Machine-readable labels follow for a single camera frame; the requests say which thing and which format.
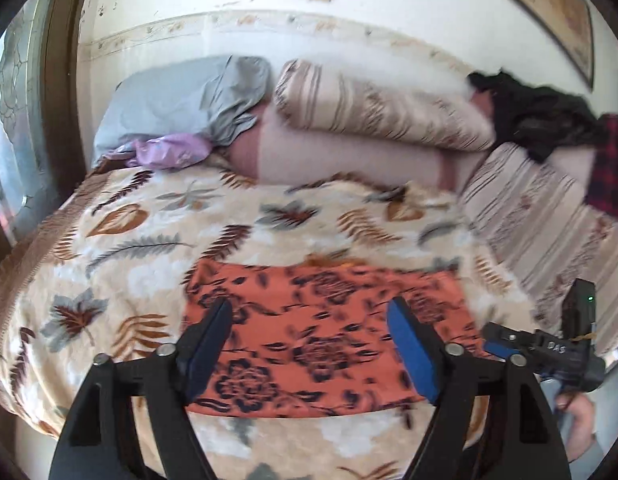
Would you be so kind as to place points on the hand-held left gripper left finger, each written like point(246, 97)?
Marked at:
point(201, 360)

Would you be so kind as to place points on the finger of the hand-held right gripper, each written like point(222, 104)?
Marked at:
point(509, 340)

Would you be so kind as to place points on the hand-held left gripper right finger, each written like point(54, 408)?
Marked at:
point(414, 350)

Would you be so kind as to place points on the orange floral blouse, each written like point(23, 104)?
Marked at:
point(309, 320)

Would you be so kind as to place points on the person's right hand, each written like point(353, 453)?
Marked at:
point(579, 422)

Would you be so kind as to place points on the leaf print bedspread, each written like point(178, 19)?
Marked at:
point(154, 270)

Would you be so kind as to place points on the striped floral flat pillow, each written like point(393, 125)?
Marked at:
point(534, 225)

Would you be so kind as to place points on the red plaid cloth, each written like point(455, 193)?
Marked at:
point(611, 170)

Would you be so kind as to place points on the mauve long cushion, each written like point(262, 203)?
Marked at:
point(349, 155)

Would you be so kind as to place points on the purple floral cloth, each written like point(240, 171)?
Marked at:
point(171, 150)

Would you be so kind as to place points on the black garment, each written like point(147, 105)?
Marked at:
point(544, 115)

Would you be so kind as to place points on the striped floral bolster pillow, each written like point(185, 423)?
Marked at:
point(379, 107)

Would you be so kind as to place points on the grey-blue pillow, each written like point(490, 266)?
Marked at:
point(174, 100)

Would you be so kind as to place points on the stained glass window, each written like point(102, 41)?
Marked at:
point(14, 125)

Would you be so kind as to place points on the wooden door frame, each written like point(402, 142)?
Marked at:
point(64, 60)

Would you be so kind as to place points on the framed wall picture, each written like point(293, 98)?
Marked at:
point(544, 5)

